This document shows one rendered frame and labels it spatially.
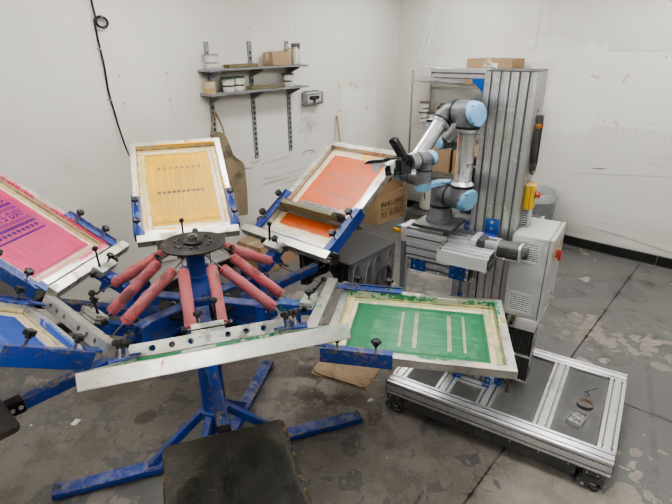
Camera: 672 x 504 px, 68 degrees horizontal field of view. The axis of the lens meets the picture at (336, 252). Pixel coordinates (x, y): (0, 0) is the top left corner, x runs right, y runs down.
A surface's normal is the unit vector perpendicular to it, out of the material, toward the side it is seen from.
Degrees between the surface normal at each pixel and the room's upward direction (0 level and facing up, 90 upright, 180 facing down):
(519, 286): 90
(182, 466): 0
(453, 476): 0
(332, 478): 0
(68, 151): 90
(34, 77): 90
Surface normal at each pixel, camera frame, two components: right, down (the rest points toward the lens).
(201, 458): 0.00, -0.92
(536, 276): -0.54, 0.33
